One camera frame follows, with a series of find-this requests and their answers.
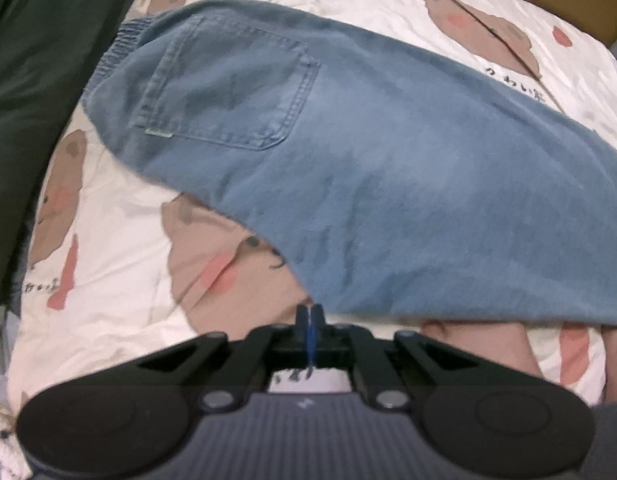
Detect blue denim pants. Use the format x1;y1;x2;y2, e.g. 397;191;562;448
81;0;617;331

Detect cream bear print blanket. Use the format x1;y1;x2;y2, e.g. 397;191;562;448
6;0;617;411

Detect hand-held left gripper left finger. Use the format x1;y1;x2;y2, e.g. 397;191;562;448
138;304;311;409

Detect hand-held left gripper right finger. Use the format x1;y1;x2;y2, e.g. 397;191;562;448
311;304;469;409

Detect dark green pillow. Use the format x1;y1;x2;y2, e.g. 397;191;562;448
0;0;156;311

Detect person's grey trouser leg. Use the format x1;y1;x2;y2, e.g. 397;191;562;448
591;402;617;480

